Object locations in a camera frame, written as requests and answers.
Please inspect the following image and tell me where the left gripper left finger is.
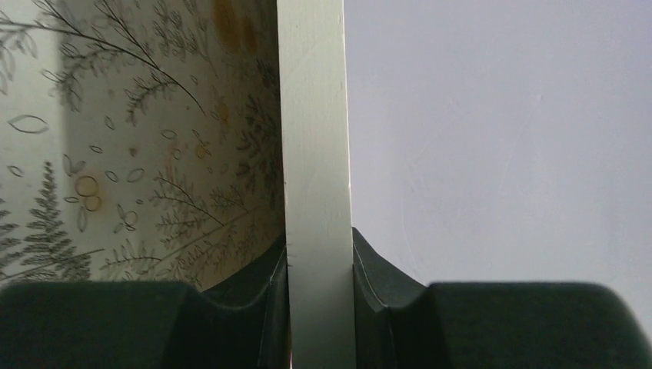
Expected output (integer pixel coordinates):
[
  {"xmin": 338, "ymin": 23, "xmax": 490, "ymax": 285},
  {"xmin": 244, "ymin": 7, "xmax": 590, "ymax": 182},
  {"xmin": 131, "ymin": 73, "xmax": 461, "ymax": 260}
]
[{"xmin": 1, "ymin": 237, "xmax": 289, "ymax": 368}]

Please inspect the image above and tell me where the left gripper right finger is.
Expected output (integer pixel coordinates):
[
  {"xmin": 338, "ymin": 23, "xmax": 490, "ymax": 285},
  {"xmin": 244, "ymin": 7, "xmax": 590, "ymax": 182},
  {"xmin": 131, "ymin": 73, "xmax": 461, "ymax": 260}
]
[{"xmin": 352, "ymin": 231, "xmax": 651, "ymax": 368}]

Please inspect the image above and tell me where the light wooden picture frame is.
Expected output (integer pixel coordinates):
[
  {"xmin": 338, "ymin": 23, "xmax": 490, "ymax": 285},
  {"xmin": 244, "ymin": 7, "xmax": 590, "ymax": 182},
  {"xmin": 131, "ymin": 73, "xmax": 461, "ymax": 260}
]
[{"xmin": 277, "ymin": 0, "xmax": 356, "ymax": 368}]

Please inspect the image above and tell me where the floral patterned table mat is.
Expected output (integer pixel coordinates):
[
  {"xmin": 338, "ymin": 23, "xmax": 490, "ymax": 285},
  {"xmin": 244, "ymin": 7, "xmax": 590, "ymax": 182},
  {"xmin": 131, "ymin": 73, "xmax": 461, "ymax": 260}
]
[{"xmin": 1, "ymin": 0, "xmax": 284, "ymax": 290}]

